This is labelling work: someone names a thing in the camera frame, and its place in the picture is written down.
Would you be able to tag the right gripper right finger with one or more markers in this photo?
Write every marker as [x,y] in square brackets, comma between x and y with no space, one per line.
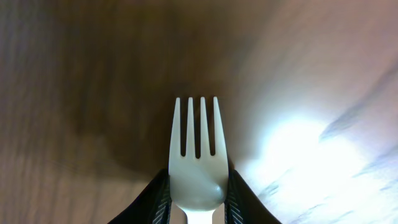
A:
[242,206]

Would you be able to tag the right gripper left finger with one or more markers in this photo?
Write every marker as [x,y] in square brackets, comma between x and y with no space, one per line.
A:
[151,206]

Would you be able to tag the white plastic fork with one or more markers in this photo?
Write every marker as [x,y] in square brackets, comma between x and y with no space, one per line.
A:
[198,186]

